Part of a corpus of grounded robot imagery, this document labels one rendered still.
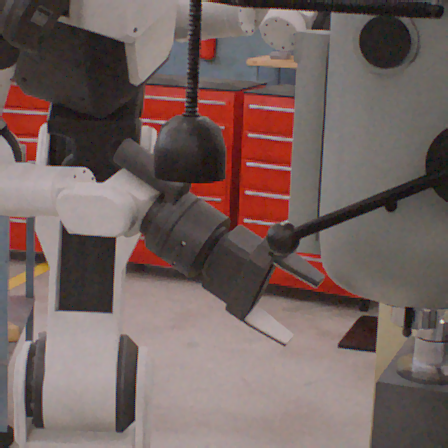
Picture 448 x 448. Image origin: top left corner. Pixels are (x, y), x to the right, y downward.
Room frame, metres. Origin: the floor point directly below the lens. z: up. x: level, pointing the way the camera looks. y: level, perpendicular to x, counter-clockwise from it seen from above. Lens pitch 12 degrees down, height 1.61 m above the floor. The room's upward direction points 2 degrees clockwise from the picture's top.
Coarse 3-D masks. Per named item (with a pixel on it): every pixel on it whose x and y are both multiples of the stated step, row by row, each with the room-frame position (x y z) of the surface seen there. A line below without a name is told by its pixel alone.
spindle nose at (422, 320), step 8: (392, 312) 1.13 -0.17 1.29; (400, 312) 1.12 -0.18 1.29; (416, 312) 1.11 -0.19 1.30; (424, 312) 1.11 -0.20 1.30; (432, 312) 1.11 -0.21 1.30; (440, 312) 1.12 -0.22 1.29; (392, 320) 1.13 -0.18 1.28; (400, 320) 1.12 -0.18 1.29; (416, 320) 1.11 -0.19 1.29; (424, 320) 1.11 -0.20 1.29; (432, 320) 1.11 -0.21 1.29; (440, 320) 1.12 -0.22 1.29; (416, 328) 1.11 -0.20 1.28; (424, 328) 1.11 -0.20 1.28; (432, 328) 1.11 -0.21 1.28
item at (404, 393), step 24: (408, 360) 1.52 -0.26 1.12; (384, 384) 1.47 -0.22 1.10; (408, 384) 1.46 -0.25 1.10; (432, 384) 1.46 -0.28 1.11; (384, 408) 1.47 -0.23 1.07; (408, 408) 1.46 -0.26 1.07; (432, 408) 1.45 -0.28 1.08; (384, 432) 1.47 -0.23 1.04; (408, 432) 1.46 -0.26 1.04; (432, 432) 1.45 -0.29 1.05
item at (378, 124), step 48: (336, 48) 1.08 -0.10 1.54; (384, 48) 1.04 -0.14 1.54; (432, 48) 1.04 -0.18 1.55; (336, 96) 1.08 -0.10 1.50; (384, 96) 1.05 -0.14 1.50; (432, 96) 1.04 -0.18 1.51; (336, 144) 1.07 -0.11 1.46; (384, 144) 1.05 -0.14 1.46; (336, 192) 1.07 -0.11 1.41; (432, 192) 1.03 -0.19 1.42; (336, 240) 1.07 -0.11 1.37; (384, 240) 1.05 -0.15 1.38; (432, 240) 1.03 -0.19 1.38; (384, 288) 1.07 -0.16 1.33; (432, 288) 1.06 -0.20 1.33
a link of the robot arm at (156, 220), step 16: (128, 144) 1.48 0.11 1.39; (128, 160) 1.47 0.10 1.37; (144, 160) 1.46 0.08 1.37; (112, 176) 1.49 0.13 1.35; (128, 176) 1.48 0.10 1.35; (144, 176) 1.46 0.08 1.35; (128, 192) 1.46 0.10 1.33; (144, 192) 1.47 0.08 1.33; (160, 192) 1.48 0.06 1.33; (176, 192) 1.44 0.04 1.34; (144, 208) 1.46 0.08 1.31; (160, 208) 1.45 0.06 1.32; (176, 208) 1.45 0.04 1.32; (144, 224) 1.46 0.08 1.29; (160, 224) 1.44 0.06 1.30; (144, 240) 1.46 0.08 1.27; (160, 240) 1.44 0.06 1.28; (160, 256) 1.46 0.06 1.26
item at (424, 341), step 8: (416, 336) 1.51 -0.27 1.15; (424, 336) 1.49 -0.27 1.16; (432, 336) 1.49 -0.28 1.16; (440, 336) 1.49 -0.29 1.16; (416, 344) 1.50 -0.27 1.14; (424, 344) 1.49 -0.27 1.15; (432, 344) 1.49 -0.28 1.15; (440, 344) 1.49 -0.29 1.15; (416, 352) 1.50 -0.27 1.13; (424, 352) 1.49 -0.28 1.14; (432, 352) 1.49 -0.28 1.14; (440, 352) 1.49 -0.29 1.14; (416, 360) 1.50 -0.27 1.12; (424, 360) 1.49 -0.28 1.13; (432, 360) 1.49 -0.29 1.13; (440, 360) 1.49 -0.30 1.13; (432, 368) 1.48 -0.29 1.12; (440, 368) 1.49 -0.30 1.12
